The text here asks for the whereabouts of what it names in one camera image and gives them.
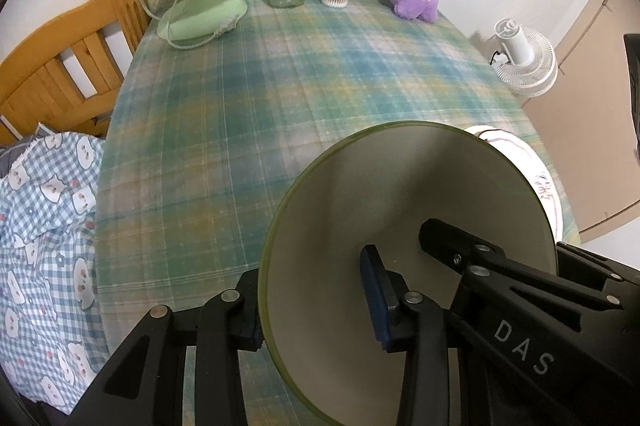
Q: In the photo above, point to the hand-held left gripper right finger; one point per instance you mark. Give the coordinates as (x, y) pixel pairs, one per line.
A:
(376, 301)

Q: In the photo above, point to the white floor fan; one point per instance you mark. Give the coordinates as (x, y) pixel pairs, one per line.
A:
(530, 65)

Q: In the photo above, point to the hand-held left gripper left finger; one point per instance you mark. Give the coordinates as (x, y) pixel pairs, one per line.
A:
(245, 321)

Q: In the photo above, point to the blue checked blanket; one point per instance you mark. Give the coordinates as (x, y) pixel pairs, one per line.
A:
(45, 231)

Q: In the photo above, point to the pink flower plate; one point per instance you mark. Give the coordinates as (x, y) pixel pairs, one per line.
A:
(540, 186)

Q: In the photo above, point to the plaid tablecloth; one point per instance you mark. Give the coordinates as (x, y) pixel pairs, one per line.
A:
(250, 105)

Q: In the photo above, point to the wooden chair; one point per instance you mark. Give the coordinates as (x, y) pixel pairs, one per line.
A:
(45, 70)

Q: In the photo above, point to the dark flat object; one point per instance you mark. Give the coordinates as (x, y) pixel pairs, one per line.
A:
(632, 90)

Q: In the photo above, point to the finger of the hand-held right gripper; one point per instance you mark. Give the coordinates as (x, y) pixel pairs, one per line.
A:
(600, 263)
(450, 243)

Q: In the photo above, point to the beige door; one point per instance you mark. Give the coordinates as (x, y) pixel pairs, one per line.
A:
(590, 130)

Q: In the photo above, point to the green-rimmed beige plate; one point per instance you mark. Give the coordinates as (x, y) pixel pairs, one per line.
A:
(400, 186)

